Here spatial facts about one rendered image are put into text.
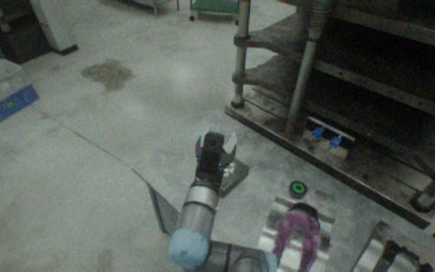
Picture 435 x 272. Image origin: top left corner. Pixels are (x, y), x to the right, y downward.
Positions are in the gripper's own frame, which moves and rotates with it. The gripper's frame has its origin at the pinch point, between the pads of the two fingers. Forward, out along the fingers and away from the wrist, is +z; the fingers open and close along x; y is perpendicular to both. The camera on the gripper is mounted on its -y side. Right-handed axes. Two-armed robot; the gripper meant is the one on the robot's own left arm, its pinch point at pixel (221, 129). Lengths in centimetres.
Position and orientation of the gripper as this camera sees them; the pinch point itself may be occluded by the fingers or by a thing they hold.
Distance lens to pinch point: 75.3
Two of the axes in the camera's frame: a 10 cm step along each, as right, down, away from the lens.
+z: 2.0, -6.8, 7.1
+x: 9.7, 2.4, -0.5
